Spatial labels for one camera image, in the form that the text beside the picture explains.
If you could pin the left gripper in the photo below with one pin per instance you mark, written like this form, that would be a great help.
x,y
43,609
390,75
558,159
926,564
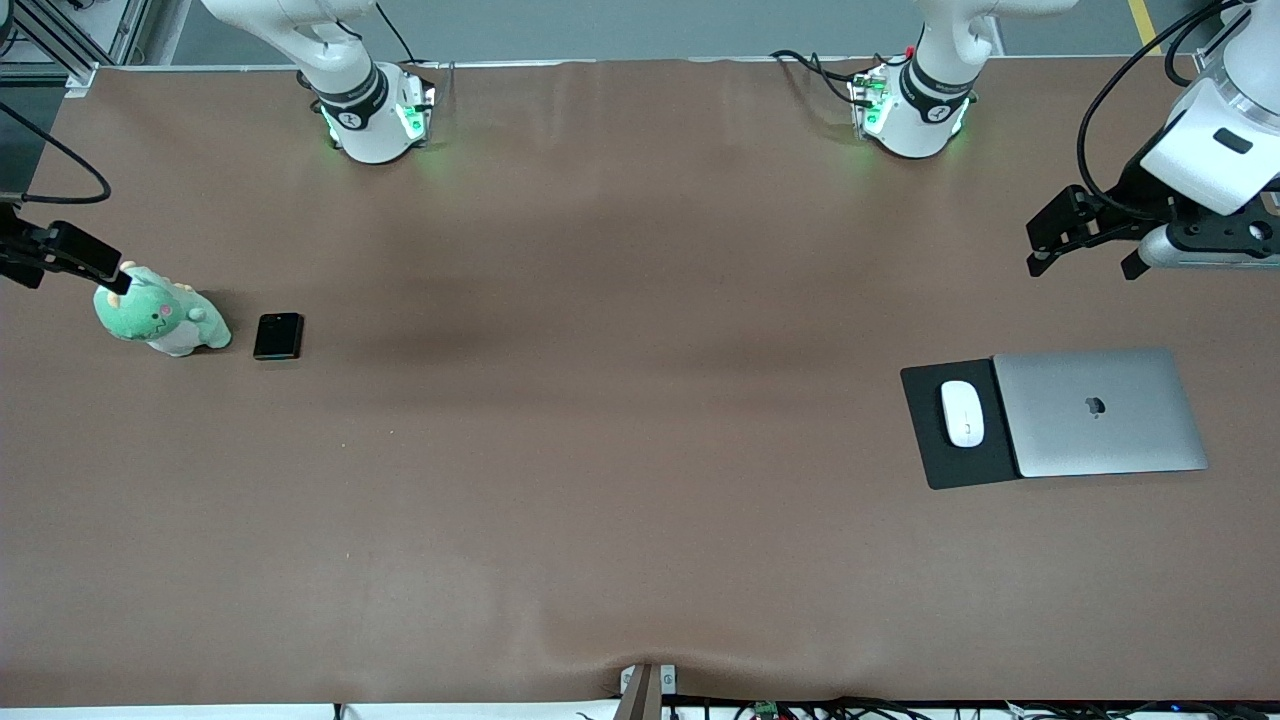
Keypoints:
x,y
1131,192

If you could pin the black phone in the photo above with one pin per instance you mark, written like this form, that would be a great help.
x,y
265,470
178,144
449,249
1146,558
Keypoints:
x,y
278,337

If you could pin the white computer mouse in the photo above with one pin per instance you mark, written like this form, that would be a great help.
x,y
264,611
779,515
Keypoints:
x,y
962,415

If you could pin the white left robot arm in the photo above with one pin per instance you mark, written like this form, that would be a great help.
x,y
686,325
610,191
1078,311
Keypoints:
x,y
935,110

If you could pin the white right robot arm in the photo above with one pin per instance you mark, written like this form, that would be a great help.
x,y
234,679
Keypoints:
x,y
350,110

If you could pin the black mouse pad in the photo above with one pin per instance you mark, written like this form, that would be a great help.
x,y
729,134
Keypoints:
x,y
920,430

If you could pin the green dinosaur plush toy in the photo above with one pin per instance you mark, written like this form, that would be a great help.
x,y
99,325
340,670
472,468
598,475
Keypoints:
x,y
150,320

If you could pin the silver laptop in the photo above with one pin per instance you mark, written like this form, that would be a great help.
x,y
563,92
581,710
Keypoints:
x,y
1100,440

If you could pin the brown table cover mat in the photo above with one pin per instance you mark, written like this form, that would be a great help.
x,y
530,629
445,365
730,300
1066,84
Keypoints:
x,y
500,500

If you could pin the aluminium frame profile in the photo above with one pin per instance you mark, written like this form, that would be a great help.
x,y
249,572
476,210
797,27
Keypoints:
x,y
80,78

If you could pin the metal table clamp bracket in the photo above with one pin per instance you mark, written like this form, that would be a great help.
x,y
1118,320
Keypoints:
x,y
640,695

